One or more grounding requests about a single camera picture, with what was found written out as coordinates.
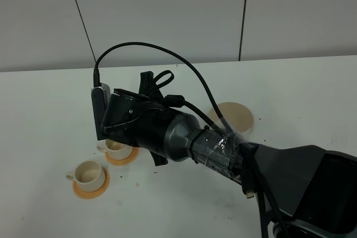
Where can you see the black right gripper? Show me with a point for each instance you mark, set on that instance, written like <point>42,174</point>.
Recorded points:
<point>140,119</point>

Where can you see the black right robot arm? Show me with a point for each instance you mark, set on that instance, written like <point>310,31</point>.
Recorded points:
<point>303,191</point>

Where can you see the beige round teapot coaster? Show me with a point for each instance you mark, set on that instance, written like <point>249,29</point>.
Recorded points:
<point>238,116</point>

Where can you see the white teacup far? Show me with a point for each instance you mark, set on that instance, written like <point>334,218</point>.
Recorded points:
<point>114,150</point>

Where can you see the white teacup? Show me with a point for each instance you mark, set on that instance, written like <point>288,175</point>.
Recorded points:
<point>89,176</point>
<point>114,150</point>

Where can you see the orange coaster far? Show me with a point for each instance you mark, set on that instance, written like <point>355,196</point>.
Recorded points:
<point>122,162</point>

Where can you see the orange coaster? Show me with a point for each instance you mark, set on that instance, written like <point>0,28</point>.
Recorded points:
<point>122,162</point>
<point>91,195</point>

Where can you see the white teacup near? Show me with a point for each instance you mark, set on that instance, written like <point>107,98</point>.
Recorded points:
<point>89,176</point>

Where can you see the orange coaster near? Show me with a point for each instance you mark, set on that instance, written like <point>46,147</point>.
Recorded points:
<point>91,195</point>

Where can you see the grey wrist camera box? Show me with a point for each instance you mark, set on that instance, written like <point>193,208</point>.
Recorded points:
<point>100,99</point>

